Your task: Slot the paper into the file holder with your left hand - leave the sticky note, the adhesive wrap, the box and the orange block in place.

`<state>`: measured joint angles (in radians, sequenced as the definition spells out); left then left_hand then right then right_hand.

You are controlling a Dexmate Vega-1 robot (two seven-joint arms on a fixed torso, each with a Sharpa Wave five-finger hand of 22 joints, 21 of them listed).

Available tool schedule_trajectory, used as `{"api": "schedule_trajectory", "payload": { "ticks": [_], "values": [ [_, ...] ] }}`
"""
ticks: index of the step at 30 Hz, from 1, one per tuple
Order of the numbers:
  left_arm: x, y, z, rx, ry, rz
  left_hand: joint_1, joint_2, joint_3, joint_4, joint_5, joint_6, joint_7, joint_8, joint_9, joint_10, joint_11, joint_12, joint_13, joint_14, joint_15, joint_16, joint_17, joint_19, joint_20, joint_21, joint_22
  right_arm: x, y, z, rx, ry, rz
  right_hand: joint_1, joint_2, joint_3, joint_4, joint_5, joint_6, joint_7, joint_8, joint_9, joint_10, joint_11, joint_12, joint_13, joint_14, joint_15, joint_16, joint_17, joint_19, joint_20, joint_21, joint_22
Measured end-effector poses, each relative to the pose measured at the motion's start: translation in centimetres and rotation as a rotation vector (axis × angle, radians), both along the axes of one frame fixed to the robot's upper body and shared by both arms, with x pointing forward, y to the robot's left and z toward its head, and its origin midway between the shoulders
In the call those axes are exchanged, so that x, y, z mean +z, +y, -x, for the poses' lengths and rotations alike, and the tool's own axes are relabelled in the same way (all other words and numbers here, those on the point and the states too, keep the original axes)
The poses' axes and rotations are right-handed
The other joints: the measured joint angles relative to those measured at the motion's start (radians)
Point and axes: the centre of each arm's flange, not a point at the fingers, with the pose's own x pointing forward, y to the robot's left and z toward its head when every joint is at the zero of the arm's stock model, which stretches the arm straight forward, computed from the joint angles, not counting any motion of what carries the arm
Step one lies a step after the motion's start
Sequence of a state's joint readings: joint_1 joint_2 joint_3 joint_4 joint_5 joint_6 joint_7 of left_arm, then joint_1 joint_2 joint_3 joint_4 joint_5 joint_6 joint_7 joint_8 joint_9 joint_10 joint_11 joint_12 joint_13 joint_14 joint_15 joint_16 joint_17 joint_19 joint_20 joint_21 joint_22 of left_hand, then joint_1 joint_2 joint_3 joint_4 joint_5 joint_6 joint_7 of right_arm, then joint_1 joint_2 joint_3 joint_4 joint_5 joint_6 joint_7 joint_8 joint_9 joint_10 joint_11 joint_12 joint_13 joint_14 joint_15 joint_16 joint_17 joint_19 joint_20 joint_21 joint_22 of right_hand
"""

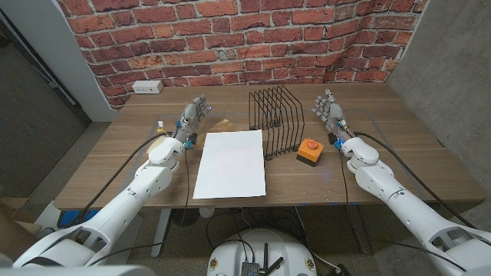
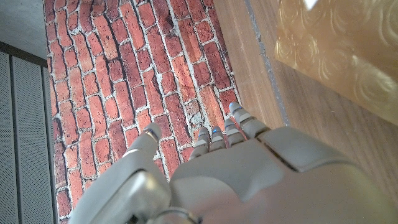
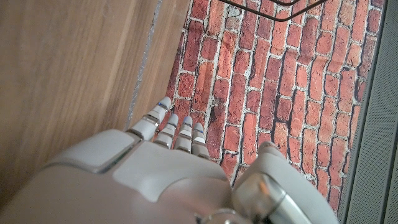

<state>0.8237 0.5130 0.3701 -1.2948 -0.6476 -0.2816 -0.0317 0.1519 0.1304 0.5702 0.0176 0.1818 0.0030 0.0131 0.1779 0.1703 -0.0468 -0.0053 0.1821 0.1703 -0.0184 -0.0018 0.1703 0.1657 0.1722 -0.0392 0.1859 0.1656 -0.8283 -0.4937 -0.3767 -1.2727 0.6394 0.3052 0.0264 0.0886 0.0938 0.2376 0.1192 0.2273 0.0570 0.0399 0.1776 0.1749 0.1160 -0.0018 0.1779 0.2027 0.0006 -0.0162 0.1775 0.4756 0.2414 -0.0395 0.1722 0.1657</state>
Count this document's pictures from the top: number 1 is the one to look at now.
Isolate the grey tape outline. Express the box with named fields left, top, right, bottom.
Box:
left=153, top=109, right=429, bottom=202

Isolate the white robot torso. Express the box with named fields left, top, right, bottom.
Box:
left=0, top=264, right=491, bottom=276

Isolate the white paper sheet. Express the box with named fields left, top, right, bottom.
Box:
left=192, top=129, right=268, bottom=200

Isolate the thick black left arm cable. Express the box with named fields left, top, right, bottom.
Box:
left=71, top=132, right=170, bottom=227

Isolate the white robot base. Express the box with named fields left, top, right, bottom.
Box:
left=206, top=228, right=318, bottom=276

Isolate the black wire file holder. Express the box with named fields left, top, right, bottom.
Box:
left=248, top=84, right=306, bottom=162

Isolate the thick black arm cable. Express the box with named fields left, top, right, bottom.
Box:
left=352, top=131, right=480, bottom=231
left=71, top=132, right=170, bottom=227

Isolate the grey electronics module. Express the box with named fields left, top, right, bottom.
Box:
left=240, top=261, right=260, bottom=276

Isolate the white floor board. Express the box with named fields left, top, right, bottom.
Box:
left=35, top=201, right=143, bottom=265

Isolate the brown trouser leg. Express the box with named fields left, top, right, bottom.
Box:
left=0, top=209, right=39, bottom=262

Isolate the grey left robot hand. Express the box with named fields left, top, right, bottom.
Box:
left=173, top=94, right=213, bottom=146

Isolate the white power strip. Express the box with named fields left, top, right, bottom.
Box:
left=131, top=80, right=165, bottom=95

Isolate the tan cardboard box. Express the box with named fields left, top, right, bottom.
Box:
left=0, top=197, right=43, bottom=235

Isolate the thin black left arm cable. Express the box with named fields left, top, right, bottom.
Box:
left=87, top=148, right=191, bottom=267

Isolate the orange block with red button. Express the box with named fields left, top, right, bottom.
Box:
left=295, top=137, right=325, bottom=168

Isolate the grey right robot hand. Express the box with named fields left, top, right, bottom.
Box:
left=311, top=88, right=354, bottom=145

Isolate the tan translucent adhesive wrap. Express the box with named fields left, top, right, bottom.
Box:
left=194, top=118, right=236, bottom=150

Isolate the red brick printed backdrop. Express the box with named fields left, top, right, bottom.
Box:
left=56, top=0, right=429, bottom=112

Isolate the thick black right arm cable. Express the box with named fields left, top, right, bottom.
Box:
left=352, top=131, right=480, bottom=231

